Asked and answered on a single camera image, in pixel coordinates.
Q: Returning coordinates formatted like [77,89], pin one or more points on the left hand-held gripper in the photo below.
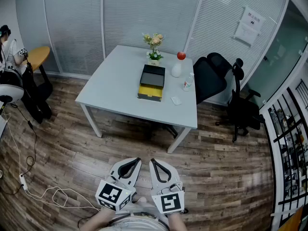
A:
[113,196]

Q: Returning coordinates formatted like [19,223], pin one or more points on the small white packet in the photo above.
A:
[176,100]

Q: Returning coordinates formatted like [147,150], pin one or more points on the red apple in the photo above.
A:
[181,55]

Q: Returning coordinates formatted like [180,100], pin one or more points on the person's left forearm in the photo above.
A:
[98,221]

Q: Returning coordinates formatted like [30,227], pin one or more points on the white round vase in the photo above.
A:
[176,70]

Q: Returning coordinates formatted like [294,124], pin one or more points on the person's white printed shirt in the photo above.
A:
[134,224]

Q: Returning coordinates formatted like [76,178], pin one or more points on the person's right forearm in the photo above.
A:
[176,222]

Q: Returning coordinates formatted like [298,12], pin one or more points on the round wooden table black base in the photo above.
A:
[38,54]

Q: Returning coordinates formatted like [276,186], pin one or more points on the peach flower bouquet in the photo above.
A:
[154,40]

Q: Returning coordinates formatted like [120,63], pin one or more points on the black box yellow drawer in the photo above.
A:
[151,80]

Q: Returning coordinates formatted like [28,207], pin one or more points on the clear bottle red label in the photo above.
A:
[187,83]

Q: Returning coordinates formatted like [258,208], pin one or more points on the white paper sign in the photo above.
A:
[254,17]

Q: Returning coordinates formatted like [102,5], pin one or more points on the black office chair with headrest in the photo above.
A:
[243,112]

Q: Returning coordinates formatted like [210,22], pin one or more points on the small potted green plant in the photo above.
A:
[154,56]

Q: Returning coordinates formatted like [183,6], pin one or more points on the orange chair white frame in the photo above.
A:
[292,221]

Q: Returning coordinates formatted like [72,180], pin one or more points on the white power strip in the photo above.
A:
[23,182]

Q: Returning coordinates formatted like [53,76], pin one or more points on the white shelf black grid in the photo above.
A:
[274,138]

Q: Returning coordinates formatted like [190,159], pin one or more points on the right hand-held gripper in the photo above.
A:
[169,202]

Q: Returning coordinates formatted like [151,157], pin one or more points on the black mesh office chair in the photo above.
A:
[208,80]

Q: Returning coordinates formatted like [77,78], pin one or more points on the white round device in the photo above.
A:
[10,91]

